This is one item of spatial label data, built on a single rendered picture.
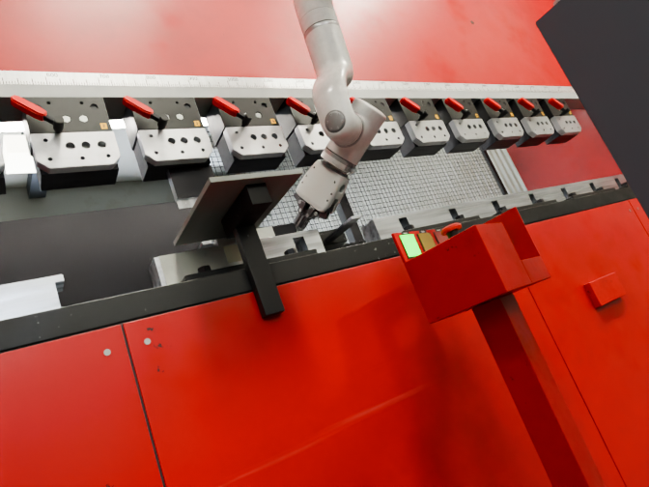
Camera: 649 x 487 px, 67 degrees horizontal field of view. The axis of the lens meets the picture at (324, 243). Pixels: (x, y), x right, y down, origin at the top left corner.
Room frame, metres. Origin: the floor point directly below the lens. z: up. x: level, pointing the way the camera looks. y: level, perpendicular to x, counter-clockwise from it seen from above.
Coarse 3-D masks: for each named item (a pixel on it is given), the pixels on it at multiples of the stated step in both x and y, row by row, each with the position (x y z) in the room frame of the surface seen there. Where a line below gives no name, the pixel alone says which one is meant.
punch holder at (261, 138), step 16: (208, 112) 1.08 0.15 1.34; (224, 112) 1.05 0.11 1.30; (256, 112) 1.10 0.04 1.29; (272, 112) 1.12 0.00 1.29; (224, 128) 1.04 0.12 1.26; (240, 128) 1.06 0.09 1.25; (256, 128) 1.08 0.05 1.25; (272, 128) 1.11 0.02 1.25; (224, 144) 1.07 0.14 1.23; (240, 144) 1.05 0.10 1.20; (256, 144) 1.07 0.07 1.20; (272, 144) 1.10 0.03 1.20; (224, 160) 1.10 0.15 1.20; (240, 160) 1.07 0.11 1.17; (256, 160) 1.10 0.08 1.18; (272, 160) 1.13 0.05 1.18
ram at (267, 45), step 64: (0, 0) 0.81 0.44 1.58; (64, 0) 0.88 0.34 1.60; (128, 0) 0.97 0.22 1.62; (192, 0) 1.06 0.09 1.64; (256, 0) 1.17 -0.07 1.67; (384, 0) 1.48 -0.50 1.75; (448, 0) 1.69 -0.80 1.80; (512, 0) 1.96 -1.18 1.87; (0, 64) 0.80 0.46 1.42; (64, 64) 0.86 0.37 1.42; (128, 64) 0.94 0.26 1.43; (192, 64) 1.03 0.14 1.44; (256, 64) 1.13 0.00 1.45; (384, 64) 1.40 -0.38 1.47; (448, 64) 1.58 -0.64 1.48; (512, 64) 1.80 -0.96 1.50
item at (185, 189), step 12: (168, 168) 0.98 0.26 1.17; (180, 168) 0.99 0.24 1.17; (192, 168) 1.01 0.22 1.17; (204, 168) 1.02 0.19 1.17; (168, 180) 0.99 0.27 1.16; (180, 180) 0.99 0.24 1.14; (192, 180) 1.00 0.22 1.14; (204, 180) 1.02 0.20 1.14; (180, 192) 0.98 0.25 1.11; (192, 192) 1.00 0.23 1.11; (180, 204) 0.99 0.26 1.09; (192, 204) 1.00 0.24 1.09
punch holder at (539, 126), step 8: (512, 104) 1.75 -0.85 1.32; (520, 104) 1.74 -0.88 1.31; (536, 104) 1.81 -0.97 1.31; (520, 112) 1.74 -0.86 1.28; (528, 112) 1.76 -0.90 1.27; (520, 120) 1.75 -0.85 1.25; (528, 120) 1.74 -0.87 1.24; (536, 120) 1.77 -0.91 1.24; (544, 120) 1.80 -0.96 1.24; (528, 128) 1.73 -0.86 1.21; (536, 128) 1.75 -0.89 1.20; (544, 128) 1.78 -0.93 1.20; (552, 128) 1.81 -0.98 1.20; (528, 136) 1.75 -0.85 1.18; (536, 136) 1.76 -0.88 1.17; (544, 136) 1.80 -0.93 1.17; (520, 144) 1.79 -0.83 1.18; (528, 144) 1.82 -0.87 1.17; (536, 144) 1.86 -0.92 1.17
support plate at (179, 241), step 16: (224, 176) 0.75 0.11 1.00; (240, 176) 0.77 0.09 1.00; (256, 176) 0.78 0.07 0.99; (272, 176) 0.80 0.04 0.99; (288, 176) 0.83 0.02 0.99; (208, 192) 0.77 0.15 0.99; (224, 192) 0.79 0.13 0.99; (272, 192) 0.87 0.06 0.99; (192, 208) 0.82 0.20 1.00; (208, 208) 0.83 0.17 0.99; (224, 208) 0.86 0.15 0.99; (272, 208) 0.95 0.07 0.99; (192, 224) 0.87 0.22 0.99; (208, 224) 0.90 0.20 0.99; (256, 224) 1.01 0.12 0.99; (176, 240) 0.93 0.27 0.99; (192, 240) 0.95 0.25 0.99; (208, 240) 0.99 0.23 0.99
